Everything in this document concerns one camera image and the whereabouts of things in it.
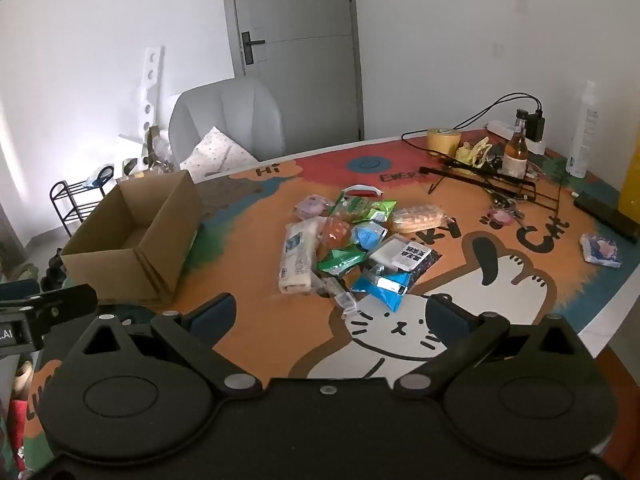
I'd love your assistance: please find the black sesame cake packet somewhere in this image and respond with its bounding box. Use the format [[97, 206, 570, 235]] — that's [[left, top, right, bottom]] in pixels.
[[368, 236, 442, 282]]

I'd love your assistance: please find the black charger plug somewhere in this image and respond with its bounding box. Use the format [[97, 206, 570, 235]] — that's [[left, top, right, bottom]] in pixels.
[[526, 108, 546, 143]]

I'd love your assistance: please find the cardboard box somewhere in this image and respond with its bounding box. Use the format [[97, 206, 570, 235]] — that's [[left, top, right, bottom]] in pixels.
[[61, 171, 202, 306]]

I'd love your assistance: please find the black wire rack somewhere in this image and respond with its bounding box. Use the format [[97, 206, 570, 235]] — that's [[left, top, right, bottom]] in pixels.
[[418, 160, 562, 212]]

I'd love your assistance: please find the grey door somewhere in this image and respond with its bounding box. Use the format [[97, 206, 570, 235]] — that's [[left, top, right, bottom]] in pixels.
[[227, 0, 361, 153]]

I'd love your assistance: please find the grey armchair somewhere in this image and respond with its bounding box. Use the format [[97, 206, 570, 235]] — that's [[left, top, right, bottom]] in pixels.
[[168, 77, 286, 162]]

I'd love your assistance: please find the long white snack pack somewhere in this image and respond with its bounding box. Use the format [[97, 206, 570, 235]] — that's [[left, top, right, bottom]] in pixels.
[[278, 217, 326, 294]]

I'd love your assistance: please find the clear wafer biscuit pack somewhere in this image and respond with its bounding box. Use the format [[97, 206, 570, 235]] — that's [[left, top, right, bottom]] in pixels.
[[390, 204, 448, 234]]

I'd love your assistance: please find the light green snack packet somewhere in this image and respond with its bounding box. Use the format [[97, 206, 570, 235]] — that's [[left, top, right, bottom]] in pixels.
[[359, 200, 397, 223]]

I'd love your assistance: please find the dark green snack packet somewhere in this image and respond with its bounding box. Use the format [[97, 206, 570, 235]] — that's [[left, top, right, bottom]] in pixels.
[[318, 245, 367, 276]]

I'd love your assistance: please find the black shoe rack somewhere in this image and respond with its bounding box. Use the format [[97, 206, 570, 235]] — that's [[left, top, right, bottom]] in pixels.
[[49, 165, 115, 237]]

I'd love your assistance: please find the orange snack packet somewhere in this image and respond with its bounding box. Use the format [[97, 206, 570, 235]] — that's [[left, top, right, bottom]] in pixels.
[[320, 217, 352, 249]]

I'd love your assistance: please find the yellow tape roll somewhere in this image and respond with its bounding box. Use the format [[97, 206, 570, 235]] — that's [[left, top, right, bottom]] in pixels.
[[426, 128, 461, 157]]

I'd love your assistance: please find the white perforated board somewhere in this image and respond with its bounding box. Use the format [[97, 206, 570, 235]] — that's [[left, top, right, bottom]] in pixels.
[[118, 46, 165, 159]]

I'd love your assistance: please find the yellow plastic bag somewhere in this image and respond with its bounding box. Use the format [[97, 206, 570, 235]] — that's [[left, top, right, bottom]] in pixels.
[[454, 136, 494, 168]]

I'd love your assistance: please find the pink keychain with keys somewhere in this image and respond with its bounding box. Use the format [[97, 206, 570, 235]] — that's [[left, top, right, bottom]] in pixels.
[[488, 200, 525, 226]]

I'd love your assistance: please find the blue tissue pack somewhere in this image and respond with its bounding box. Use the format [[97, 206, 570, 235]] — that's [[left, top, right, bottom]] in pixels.
[[579, 234, 622, 269]]

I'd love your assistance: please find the black door handle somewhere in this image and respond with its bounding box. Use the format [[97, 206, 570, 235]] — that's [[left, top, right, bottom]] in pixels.
[[241, 30, 266, 66]]

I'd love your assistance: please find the small clear snack packet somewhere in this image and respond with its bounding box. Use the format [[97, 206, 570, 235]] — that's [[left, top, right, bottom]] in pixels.
[[311, 274, 358, 318]]

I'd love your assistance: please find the dotted white cushion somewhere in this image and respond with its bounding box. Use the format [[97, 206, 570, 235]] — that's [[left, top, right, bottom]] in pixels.
[[180, 127, 258, 182]]

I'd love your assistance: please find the green white bread packet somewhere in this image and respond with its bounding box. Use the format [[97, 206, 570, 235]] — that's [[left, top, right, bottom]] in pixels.
[[329, 193, 371, 223]]

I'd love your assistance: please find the black cable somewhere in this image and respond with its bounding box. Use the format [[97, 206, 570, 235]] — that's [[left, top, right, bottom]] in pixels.
[[400, 91, 544, 162]]

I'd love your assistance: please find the white spray bottle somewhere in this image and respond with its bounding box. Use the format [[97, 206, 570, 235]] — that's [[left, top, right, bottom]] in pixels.
[[565, 80, 599, 179]]

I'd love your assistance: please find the red blue snack packet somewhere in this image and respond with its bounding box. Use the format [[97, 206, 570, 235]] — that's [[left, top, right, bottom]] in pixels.
[[342, 184, 384, 198]]

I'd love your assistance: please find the amber glass bottle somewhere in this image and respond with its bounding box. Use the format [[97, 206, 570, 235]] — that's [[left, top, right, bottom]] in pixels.
[[501, 108, 528, 179]]

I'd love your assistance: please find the purple mochi packet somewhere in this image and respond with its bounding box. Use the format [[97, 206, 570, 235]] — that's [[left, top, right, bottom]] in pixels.
[[294, 194, 334, 220]]

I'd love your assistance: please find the light blue snack packet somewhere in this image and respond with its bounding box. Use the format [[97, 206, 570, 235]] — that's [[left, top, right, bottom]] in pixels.
[[350, 221, 387, 252]]

